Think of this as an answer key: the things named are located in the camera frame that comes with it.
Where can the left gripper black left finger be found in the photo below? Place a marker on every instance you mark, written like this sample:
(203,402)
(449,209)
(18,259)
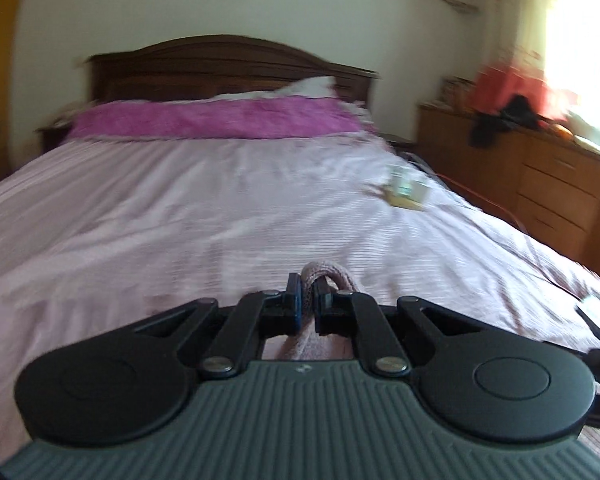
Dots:
(125,384)

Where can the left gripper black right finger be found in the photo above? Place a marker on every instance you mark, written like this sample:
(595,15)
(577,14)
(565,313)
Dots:
(482,381)

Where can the pink knitted cardigan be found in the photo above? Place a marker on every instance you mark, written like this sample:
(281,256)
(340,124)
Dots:
(321,281)

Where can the pink checked bedspread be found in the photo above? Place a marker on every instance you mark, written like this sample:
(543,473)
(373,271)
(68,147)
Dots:
(97,235)

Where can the wooden dresser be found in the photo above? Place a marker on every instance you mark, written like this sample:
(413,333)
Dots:
(558,194)

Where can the power strip with chargers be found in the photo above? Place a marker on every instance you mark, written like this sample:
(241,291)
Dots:
(407,188)

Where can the dark wooden nightstand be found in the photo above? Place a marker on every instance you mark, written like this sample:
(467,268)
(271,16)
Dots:
(52,136)

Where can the black cloth on dresser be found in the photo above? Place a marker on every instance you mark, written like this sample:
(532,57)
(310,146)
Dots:
(517,113)

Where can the books on dresser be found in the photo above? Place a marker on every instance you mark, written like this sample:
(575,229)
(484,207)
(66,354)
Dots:
(456,91)

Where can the red bag on dresser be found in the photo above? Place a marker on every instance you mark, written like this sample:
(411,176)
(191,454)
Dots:
(496,85)

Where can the magenta quilted pillow cover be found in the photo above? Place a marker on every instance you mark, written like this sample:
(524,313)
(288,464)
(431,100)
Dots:
(277,118)

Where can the dark wooden headboard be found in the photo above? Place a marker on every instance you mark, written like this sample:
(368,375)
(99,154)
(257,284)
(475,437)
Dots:
(200,67)

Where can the white pillow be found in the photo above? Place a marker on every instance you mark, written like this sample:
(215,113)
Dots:
(313,88)

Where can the red bed frame rail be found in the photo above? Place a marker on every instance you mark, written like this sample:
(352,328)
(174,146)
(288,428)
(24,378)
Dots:
(496,195)

